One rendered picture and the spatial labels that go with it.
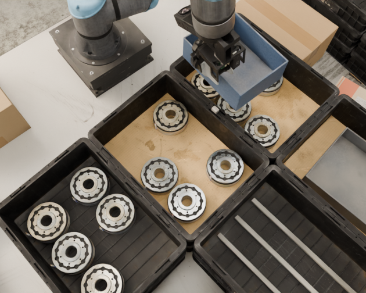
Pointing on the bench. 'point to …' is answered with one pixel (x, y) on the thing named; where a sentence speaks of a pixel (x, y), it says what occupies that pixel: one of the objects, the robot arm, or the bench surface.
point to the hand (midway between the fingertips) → (210, 69)
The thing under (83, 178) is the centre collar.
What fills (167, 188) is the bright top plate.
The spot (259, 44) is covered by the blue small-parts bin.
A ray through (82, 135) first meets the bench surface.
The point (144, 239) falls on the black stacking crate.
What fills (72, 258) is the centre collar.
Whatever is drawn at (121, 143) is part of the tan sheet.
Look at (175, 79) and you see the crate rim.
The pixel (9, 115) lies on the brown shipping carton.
